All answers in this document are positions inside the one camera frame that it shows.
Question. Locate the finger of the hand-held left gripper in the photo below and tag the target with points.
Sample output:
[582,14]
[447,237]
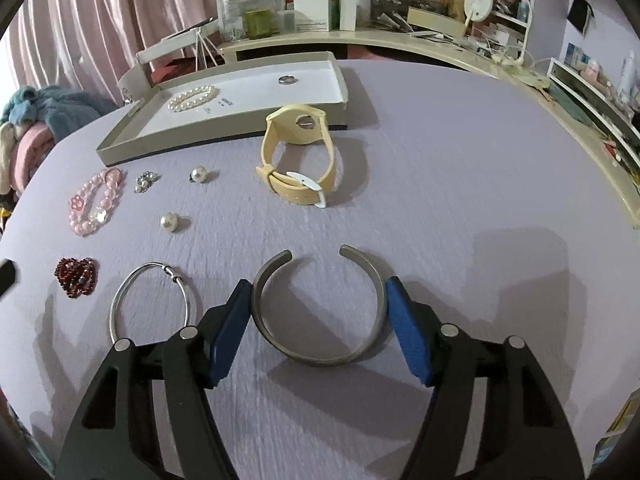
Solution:
[5,276]

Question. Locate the pearl earring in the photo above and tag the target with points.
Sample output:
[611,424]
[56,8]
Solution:
[168,222]
[201,174]

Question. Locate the beige jewelry tray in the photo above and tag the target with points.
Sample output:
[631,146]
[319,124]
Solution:
[310,75]

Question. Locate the low white shelf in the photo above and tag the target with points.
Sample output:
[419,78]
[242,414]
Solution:
[595,105]

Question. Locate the round white clock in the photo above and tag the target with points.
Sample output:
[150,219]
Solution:
[478,2]

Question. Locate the lavender tablecloth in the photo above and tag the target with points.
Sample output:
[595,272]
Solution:
[450,185]

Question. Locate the green white carton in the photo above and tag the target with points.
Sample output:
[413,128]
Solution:
[335,2]

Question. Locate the pink cloth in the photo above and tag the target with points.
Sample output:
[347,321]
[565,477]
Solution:
[30,145]

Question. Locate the pink curtain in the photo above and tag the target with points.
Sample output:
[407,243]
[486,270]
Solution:
[75,20]

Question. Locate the white bookshelf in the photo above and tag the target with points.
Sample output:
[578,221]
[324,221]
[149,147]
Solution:
[505,0]

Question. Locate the silver cluster earring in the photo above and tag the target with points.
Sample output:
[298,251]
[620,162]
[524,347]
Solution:
[145,180]

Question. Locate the black hanging bag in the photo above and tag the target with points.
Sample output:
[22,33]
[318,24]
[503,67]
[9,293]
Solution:
[580,12]

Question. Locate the grey cuff bangle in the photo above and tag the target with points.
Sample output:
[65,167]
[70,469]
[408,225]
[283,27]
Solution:
[315,357]

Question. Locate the thin silver bangle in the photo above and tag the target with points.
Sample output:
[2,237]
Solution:
[114,310]

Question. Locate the white tripod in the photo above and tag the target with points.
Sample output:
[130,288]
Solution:
[202,50]

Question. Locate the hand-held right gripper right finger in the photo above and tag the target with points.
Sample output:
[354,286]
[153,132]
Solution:
[407,330]

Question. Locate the blue fluffy blanket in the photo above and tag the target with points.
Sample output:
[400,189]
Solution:
[50,107]

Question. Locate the colourful printed box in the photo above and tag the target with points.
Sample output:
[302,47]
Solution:
[620,425]

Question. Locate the white box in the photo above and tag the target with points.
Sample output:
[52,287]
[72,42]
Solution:
[310,5]

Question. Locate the flat beige box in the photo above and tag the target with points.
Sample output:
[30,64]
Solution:
[435,22]

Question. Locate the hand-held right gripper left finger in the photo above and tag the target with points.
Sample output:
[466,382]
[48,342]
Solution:
[227,330]

